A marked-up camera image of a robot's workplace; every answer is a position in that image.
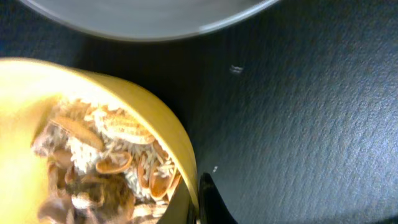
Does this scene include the yellow bowl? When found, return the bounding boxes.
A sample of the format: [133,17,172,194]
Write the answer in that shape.
[1,58,199,223]

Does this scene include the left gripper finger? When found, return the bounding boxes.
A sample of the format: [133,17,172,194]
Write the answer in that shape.
[198,172,238,224]

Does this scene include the round black tray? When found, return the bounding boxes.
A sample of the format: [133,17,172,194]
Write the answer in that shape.
[1,1,397,223]

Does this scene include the food scraps pile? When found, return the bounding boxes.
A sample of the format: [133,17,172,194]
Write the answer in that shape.
[31,97,181,223]

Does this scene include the grey plate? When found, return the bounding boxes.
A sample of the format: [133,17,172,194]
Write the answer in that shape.
[21,0,278,42]

